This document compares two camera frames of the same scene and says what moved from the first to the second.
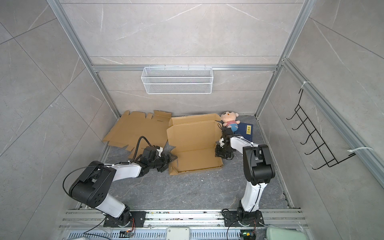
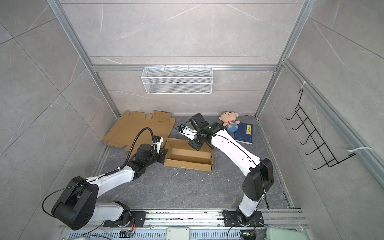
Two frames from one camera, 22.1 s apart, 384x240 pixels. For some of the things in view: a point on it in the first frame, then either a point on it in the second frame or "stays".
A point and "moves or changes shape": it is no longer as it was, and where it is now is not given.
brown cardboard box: x=195 y=138 moves or changes shape
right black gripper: x=218 y=153 → x=192 y=143
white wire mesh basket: x=176 y=80 stays
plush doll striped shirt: x=229 y=118 stays
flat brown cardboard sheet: x=135 y=131 stays
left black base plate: x=138 y=219 stays
